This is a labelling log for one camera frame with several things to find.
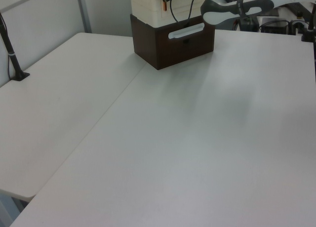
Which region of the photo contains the cream plastic cabinet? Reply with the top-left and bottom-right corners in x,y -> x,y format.
130,0 -> 208,30

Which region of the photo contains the black electronics box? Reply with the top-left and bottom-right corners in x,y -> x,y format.
259,19 -> 289,35

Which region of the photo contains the cream cabinet door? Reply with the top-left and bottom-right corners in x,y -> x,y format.
160,0 -> 206,20

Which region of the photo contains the black camera stand pole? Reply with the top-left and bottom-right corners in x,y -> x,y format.
0,11 -> 31,82

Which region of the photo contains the black clamp camera stand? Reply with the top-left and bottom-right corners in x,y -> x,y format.
300,7 -> 316,43

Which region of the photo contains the grey partition frame post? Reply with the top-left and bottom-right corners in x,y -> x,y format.
76,0 -> 92,33

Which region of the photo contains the black keyboard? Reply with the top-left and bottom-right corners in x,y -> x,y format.
287,3 -> 313,18

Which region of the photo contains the white drawer handle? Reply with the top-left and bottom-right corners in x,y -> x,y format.
167,22 -> 205,40

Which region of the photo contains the black control box green light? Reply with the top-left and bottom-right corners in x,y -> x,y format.
237,16 -> 260,33

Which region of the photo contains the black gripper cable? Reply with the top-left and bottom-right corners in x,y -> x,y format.
169,0 -> 210,29

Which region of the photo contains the dark brown drawer box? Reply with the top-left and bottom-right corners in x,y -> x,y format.
130,13 -> 216,71

